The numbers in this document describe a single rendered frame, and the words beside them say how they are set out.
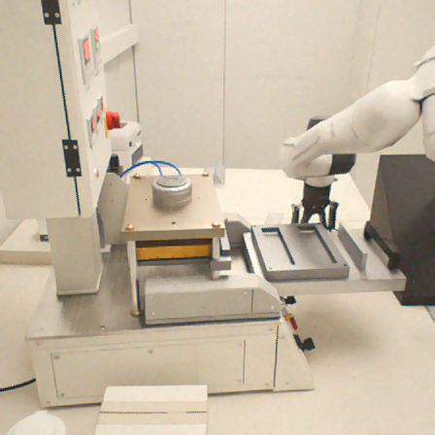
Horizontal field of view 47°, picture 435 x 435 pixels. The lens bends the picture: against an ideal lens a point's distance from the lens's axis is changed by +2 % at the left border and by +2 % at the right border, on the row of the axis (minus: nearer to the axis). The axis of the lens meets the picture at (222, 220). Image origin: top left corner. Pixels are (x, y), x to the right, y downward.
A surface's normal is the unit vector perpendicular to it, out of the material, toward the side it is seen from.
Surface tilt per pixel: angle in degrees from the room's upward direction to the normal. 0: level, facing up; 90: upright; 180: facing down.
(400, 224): 43
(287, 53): 90
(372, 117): 103
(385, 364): 0
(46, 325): 0
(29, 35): 90
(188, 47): 90
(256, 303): 90
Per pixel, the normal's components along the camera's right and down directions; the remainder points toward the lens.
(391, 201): 0.04, -0.36
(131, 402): 0.03, -0.90
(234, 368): 0.11, 0.44
